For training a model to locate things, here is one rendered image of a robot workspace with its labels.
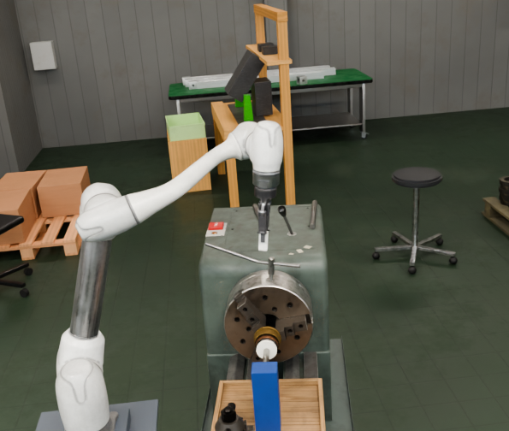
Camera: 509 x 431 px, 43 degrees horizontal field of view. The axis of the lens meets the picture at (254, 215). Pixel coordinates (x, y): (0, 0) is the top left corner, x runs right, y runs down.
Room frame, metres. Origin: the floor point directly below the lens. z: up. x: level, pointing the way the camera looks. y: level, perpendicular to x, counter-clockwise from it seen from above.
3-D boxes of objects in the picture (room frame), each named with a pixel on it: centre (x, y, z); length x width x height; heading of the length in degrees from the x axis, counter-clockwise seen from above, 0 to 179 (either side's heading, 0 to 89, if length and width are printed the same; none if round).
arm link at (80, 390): (1.81, 0.62, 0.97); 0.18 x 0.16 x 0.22; 16
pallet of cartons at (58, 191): (5.72, 2.03, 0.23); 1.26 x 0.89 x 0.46; 6
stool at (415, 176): (4.64, -1.23, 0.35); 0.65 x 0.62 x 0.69; 0
